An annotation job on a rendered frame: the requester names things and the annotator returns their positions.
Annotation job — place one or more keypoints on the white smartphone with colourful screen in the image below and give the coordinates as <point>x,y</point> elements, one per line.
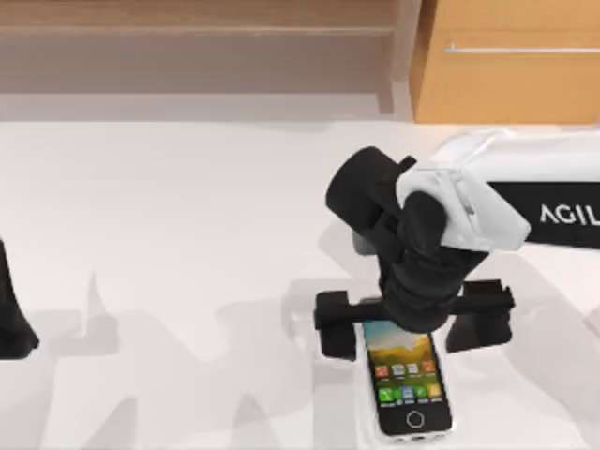
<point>408,379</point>

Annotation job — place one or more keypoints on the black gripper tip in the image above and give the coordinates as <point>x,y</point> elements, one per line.
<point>14,323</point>

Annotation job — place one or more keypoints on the open wooden shelf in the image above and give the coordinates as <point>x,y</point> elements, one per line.
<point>197,51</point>

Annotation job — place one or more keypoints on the wooden cupboard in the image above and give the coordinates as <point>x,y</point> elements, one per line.
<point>506,84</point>

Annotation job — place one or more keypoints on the wooden drawer front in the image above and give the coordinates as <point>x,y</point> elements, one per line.
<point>511,89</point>

